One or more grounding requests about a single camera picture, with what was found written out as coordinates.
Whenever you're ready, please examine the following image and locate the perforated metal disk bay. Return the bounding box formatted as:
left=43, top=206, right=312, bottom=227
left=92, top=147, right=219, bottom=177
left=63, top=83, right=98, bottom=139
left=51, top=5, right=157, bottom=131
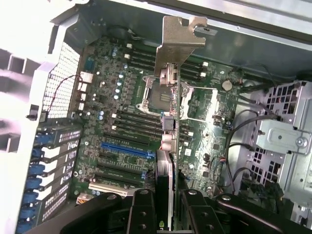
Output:
left=253, top=80, right=312, bottom=210

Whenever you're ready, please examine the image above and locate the red and black fan wire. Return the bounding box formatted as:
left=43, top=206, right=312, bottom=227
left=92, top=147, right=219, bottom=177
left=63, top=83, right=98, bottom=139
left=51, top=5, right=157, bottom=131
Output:
left=45, top=74, right=84, bottom=115

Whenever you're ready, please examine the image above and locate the silver coin battery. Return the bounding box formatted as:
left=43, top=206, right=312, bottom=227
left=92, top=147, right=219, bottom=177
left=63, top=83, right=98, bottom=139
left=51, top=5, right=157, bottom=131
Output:
left=221, top=79, right=234, bottom=92

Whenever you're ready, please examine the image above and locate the green motherboard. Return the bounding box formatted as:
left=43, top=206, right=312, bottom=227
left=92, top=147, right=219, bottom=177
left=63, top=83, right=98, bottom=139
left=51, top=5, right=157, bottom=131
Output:
left=73, top=34, right=244, bottom=203

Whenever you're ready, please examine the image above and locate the blue expansion slot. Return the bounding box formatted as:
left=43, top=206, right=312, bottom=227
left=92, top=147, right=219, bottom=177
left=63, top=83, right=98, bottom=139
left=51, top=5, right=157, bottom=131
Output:
left=100, top=142, right=156, bottom=158

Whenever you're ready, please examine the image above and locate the CPU socket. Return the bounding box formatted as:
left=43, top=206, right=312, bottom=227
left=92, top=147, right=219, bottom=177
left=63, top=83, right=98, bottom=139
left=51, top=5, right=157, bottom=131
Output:
left=136, top=73, right=195, bottom=120

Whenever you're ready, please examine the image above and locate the short black expansion slot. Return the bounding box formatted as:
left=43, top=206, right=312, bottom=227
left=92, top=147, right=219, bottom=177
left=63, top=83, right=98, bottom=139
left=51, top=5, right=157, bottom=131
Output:
left=97, top=152, right=114, bottom=161

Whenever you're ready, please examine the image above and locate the white expansion slot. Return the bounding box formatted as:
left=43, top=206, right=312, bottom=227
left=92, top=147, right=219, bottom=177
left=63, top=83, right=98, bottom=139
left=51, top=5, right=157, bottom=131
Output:
left=88, top=182, right=128, bottom=197

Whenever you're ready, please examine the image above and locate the black open PC case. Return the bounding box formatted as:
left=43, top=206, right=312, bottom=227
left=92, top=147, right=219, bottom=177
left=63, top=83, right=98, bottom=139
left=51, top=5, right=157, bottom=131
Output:
left=0, top=0, right=312, bottom=234

